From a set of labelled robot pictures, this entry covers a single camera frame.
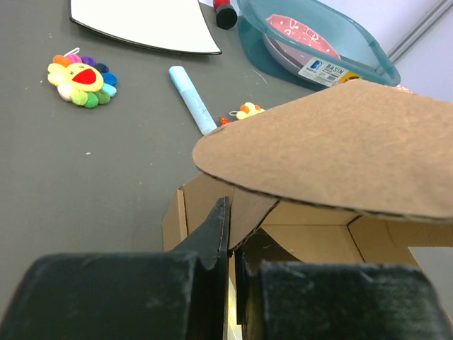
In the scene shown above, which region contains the blue highlighter marker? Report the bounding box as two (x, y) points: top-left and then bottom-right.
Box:
(168, 65), (217, 135)

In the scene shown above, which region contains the teal plastic basin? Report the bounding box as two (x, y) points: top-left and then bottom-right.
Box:
(237, 1), (401, 91)

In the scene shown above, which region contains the brown cardboard box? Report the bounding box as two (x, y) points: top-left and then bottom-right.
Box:
(161, 79), (453, 340)

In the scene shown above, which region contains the red capped small bottle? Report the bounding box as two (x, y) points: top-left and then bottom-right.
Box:
(213, 0), (238, 30)

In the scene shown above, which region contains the orange maple leaf charm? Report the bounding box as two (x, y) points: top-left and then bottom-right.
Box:
(219, 116), (230, 125)

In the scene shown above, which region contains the white square plate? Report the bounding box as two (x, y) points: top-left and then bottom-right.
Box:
(69, 0), (222, 55)

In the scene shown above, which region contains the pink dotted plate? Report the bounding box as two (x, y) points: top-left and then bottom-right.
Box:
(263, 14), (340, 74)

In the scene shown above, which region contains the yellow highlighter marker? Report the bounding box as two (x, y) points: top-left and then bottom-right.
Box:
(226, 279), (243, 340)

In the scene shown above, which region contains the rainbow flower plush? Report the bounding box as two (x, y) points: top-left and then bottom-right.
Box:
(47, 47), (118, 109)

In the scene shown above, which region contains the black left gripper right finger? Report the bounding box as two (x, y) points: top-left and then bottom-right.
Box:
(236, 251), (452, 339)

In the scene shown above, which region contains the aluminium frame post right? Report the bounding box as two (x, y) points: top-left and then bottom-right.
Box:
(388, 0), (452, 64)

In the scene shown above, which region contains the red patterned bowl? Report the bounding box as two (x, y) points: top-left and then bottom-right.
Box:
(395, 84), (413, 94)

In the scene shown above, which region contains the yellow orange sunflower plush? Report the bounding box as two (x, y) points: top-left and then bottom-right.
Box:
(229, 102), (265, 120)

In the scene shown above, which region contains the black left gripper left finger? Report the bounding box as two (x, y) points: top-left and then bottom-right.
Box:
(1, 197), (230, 339)

